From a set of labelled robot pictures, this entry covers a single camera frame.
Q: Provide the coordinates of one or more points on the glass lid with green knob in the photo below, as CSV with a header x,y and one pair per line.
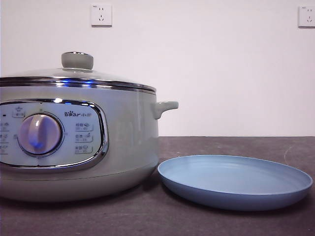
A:
x,y
73,73

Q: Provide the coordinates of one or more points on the pale green electric steamer pot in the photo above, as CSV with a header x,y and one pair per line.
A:
x,y
128,137

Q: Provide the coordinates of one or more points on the blue round plate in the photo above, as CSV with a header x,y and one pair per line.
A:
x,y
233,177

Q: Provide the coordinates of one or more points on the white round steamer dial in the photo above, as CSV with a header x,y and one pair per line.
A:
x,y
39,135

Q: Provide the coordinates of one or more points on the white wall socket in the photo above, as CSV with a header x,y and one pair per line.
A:
x,y
101,15
307,16

